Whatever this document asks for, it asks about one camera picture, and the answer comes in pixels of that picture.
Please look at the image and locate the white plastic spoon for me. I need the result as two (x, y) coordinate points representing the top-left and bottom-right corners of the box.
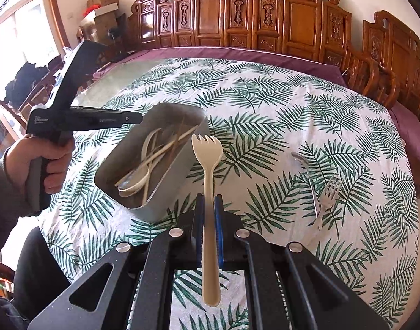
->
(115, 128), (164, 200)

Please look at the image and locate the light bamboo chopstick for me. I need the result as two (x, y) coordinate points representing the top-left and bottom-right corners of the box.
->
(114, 126), (198, 192)

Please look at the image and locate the cream plastic fork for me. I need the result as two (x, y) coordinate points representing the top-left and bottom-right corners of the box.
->
(191, 135), (223, 307)

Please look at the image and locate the person's left forearm sleeve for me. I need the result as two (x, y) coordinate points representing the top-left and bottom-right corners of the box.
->
(0, 152), (35, 250)

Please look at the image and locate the person's left hand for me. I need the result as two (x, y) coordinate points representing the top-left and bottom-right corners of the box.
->
(5, 134), (75, 194)

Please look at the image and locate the wooden side chair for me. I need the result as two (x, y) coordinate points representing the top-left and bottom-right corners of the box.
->
(0, 54), (64, 129)

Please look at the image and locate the grey metal tray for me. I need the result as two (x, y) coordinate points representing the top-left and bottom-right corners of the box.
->
(94, 103), (208, 223)

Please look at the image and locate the brown wooden chopstick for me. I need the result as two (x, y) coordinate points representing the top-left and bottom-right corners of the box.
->
(141, 128), (181, 204)

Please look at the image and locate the metal fork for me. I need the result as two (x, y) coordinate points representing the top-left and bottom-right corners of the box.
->
(316, 174), (342, 231)

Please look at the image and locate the cardboard boxes stack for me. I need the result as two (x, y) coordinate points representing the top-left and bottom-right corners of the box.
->
(76, 0), (119, 44)

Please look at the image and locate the large metal spoon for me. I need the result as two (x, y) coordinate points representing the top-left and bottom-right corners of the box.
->
(291, 151), (320, 218)

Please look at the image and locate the carved wooden armchair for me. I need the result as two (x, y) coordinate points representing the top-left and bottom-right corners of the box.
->
(343, 10), (420, 116)

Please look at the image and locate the carved wooden bench back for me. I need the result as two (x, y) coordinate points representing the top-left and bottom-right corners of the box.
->
(126, 0), (352, 67)

